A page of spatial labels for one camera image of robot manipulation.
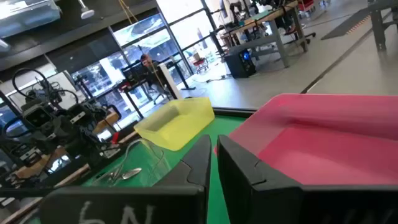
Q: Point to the white hanging lamp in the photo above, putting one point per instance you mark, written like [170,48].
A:
[87,13]

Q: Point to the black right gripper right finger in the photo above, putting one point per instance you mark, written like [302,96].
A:
[280,205]

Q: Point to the clear plastic bin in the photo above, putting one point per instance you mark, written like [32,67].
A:
[146,161]

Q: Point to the pink plastic bin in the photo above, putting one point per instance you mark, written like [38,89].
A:
[326,140]

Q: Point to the black computer tower blue light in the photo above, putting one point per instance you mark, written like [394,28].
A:
[239,63]

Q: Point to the red chair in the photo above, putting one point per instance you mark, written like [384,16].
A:
[201,63]

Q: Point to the yellow plastic bin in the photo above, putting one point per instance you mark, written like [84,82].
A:
[174,124]

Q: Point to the black standing desk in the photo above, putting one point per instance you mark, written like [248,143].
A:
[133,73]

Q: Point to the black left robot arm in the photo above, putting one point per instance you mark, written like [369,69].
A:
[62,130]

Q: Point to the grey wood-top workbench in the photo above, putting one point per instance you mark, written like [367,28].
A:
[264,18]
[377,28]

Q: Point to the white standing panel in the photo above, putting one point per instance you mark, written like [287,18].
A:
[169,81]

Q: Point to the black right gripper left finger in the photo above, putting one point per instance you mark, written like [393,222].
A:
[124,205]

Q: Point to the black floor mat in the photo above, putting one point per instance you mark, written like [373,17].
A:
[345,25]

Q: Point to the person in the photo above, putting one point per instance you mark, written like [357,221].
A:
[146,62]

